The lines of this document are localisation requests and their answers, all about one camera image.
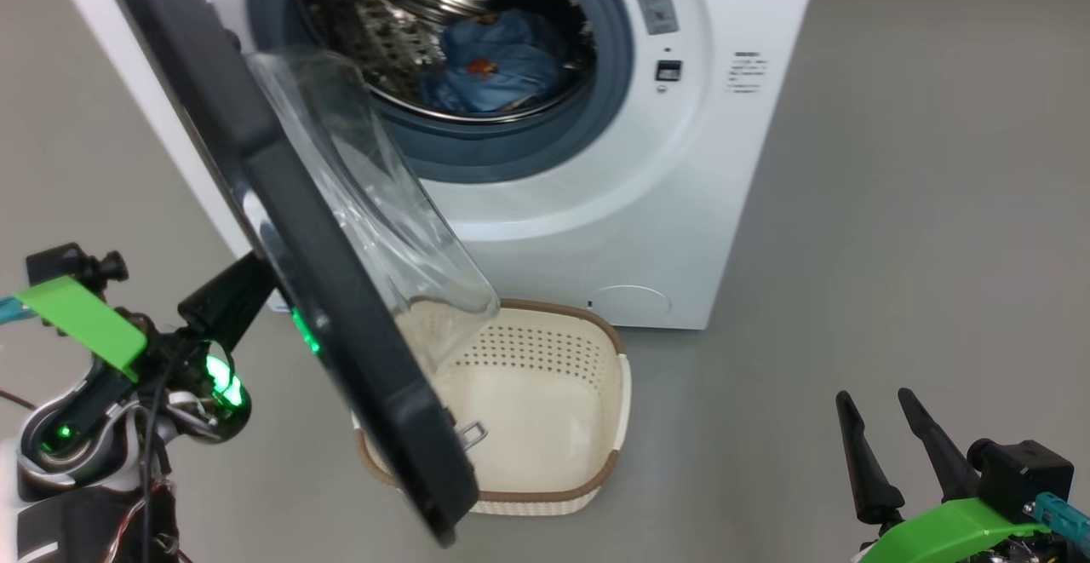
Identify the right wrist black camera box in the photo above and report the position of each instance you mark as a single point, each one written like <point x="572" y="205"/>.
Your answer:
<point x="1022" y="473"/>

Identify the stainless steel washer drum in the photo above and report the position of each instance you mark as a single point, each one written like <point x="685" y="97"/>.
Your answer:
<point x="392" y="43"/>

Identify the black door latch socket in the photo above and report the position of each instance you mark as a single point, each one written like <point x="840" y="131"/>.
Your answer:
<point x="668" y="70"/>

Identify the black washing machine door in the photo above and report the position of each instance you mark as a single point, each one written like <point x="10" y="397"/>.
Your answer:
<point x="341" y="324"/>

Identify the round white filter cover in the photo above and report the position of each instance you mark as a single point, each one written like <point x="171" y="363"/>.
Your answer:
<point x="632" y="302"/>

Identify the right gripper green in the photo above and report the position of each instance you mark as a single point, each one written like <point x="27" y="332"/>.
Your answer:
<point x="945" y="533"/>

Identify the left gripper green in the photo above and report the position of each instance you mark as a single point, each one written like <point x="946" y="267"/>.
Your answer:
<point x="85" y="324"/>

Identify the white front-load washing machine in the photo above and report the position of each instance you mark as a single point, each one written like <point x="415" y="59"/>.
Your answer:
<point x="681" y="205"/>

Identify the cream perforated laundry basket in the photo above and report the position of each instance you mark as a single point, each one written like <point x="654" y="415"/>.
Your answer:
<point x="545" y="410"/>

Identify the small printed text label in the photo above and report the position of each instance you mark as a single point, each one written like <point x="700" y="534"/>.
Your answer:
<point x="747" y="71"/>

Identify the blue cartoon print clothing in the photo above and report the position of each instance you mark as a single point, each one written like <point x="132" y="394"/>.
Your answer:
<point x="502" y="69"/>

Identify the grey rubber door gasket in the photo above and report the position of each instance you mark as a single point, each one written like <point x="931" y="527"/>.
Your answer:
<point x="545" y="146"/>

